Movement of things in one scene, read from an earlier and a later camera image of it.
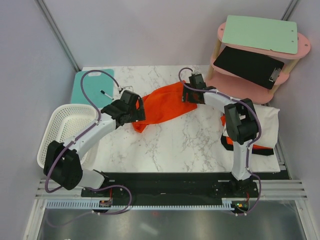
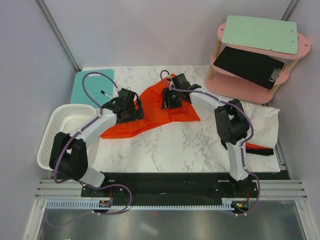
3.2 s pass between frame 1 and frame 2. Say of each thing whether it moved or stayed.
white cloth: stayed
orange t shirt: moved
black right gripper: moved
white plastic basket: stayed
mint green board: stayed
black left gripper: stayed
